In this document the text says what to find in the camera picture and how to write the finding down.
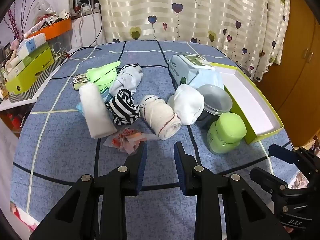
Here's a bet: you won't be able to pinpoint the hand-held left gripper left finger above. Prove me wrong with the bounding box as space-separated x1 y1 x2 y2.
29 142 148 240

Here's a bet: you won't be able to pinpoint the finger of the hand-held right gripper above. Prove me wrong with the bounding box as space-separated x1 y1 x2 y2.
249 167 290 200
268 144 320 180

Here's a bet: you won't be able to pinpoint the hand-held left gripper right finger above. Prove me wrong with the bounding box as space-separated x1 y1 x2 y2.
174 141 292 240

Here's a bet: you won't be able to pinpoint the orange printed plastic wrapper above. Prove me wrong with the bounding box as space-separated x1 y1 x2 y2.
103 127 158 155

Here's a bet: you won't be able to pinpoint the cream sock red stitching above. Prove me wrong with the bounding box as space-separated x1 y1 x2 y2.
139 95 182 141

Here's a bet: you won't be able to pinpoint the white box with green rim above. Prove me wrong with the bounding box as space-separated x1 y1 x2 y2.
209 62 285 145

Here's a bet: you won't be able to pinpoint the black white striped sock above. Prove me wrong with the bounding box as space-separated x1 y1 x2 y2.
105 89 140 126
119 64 142 73

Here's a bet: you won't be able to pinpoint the white cloth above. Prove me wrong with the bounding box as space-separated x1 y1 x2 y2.
79 82 117 139

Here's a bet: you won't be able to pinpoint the green towel with patterned trim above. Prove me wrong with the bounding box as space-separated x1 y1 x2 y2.
72 74 89 90

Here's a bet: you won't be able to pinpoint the light green jar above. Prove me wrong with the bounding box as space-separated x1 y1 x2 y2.
206 112 247 154

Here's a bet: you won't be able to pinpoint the blue plaid bedsheet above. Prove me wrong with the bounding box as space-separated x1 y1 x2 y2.
11 40 300 240

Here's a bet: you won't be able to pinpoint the wooden wardrobe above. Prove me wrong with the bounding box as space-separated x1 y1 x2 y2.
255 0 320 148

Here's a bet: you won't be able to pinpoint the clear plastic lidded container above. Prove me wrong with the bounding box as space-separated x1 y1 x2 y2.
195 84 233 130

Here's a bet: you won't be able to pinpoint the blue face mask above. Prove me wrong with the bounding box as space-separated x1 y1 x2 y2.
76 87 112 114

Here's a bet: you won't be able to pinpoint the grey sock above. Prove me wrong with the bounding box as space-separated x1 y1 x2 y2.
109 65 143 97

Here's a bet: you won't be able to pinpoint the pale blue wet wipes pack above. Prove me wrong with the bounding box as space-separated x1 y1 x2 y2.
168 54 225 90

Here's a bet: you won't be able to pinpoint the light green cloth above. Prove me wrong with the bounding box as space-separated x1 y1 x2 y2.
86 61 121 93

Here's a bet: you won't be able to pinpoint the pink floral sheet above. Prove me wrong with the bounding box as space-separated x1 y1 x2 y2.
10 200 40 232

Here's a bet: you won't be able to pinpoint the grey white striped box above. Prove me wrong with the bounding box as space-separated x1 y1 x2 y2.
9 52 68 103

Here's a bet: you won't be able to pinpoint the lime green cardboard box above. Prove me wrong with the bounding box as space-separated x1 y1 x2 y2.
5 47 54 94

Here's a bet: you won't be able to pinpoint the cream heart print curtain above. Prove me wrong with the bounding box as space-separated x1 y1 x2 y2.
91 0 292 82

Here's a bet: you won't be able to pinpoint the pale green white carton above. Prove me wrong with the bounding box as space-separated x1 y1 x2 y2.
5 41 50 80

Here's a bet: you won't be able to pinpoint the orange lidded storage box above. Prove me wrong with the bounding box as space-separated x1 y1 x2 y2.
31 19 73 54

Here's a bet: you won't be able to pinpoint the blue white tissue pack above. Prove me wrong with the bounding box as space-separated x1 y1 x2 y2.
17 33 47 55

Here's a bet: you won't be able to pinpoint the clutter of small packets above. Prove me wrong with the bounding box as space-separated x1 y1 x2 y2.
26 7 75 34

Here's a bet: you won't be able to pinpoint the clear plastic bag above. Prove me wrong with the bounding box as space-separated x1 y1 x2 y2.
35 1 57 18

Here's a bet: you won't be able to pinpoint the purple decorative branches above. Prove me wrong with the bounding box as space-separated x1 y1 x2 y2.
7 0 33 40

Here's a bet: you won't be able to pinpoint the black cable with red connector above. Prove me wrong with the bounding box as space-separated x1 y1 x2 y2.
51 0 103 80

